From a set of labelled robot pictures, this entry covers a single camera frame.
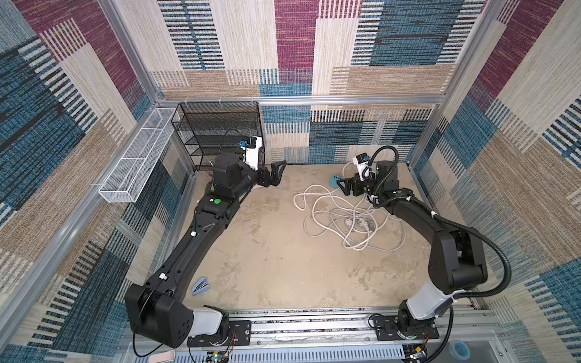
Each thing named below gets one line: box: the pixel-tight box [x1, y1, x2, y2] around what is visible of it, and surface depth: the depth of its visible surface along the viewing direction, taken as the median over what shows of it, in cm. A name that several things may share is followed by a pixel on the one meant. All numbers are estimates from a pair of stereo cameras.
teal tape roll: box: [448, 339, 471, 361], surface depth 71 cm
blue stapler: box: [192, 276, 212, 296], surface depth 83 cm
